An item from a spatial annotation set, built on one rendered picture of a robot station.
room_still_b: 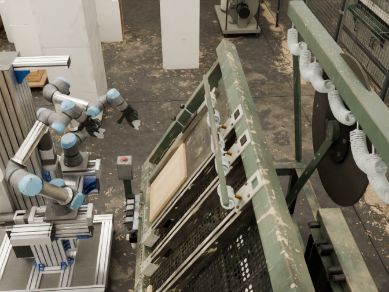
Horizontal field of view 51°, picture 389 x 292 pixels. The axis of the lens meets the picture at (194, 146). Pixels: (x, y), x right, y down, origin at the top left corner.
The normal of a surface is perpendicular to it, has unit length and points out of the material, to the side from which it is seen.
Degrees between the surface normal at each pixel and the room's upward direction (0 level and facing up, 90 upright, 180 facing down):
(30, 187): 84
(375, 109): 0
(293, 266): 32
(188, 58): 90
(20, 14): 90
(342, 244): 0
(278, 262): 58
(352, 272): 0
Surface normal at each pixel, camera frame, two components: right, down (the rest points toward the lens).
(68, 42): 0.07, 0.61
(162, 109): 0.00, -0.79
